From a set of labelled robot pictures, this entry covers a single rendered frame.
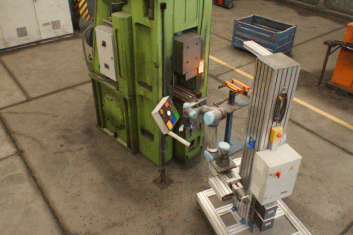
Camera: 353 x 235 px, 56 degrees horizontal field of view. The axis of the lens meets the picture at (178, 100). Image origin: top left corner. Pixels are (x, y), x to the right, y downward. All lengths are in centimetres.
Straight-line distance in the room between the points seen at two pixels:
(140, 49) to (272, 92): 182
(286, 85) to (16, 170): 364
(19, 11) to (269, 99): 668
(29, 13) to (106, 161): 476
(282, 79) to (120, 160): 276
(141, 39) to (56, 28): 508
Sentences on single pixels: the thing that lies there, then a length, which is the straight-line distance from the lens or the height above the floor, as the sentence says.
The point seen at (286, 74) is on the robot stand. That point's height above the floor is 197.
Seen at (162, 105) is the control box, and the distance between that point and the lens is 358.
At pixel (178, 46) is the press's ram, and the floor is 170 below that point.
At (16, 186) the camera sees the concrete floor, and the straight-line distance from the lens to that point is 475.
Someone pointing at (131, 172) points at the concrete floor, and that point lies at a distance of 452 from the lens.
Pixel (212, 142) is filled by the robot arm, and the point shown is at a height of 115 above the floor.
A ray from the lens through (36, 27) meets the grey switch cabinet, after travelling 861.
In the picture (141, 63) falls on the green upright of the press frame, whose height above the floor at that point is 140.
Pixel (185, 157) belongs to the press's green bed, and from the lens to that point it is 454.
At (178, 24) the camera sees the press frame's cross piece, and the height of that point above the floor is 191.
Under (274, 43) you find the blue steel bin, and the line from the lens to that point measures 737.
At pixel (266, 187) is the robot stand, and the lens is 305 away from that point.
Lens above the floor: 315
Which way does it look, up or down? 32 degrees down
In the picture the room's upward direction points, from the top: 1 degrees clockwise
